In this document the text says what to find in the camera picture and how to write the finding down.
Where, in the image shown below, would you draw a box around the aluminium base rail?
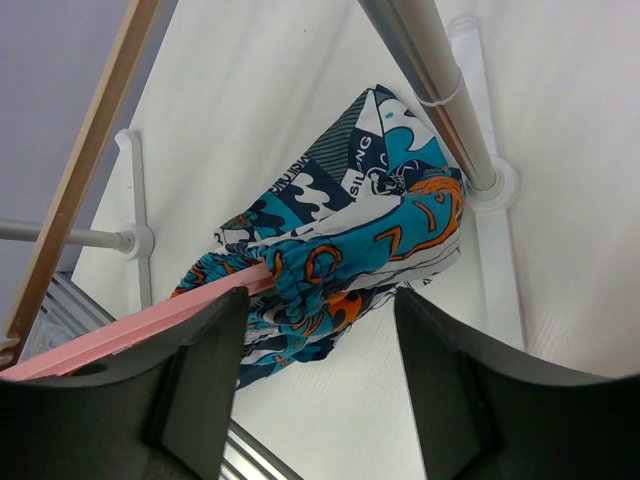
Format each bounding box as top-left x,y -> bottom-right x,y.
1,265 -> 295,479

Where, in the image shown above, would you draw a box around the blue orange patterned shorts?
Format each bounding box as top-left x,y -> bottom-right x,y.
176,85 -> 465,388

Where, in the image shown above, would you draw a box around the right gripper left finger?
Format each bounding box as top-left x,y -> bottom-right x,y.
1,288 -> 249,479

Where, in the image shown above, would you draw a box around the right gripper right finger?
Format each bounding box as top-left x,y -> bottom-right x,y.
394,288 -> 639,479

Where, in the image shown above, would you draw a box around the white clothes rack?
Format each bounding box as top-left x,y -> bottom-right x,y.
1,1 -> 524,348

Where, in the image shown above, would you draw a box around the pink plastic hanger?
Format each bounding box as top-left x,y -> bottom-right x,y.
1,264 -> 274,381

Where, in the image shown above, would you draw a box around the beige wooden hanger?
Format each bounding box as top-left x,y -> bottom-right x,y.
1,1 -> 161,368

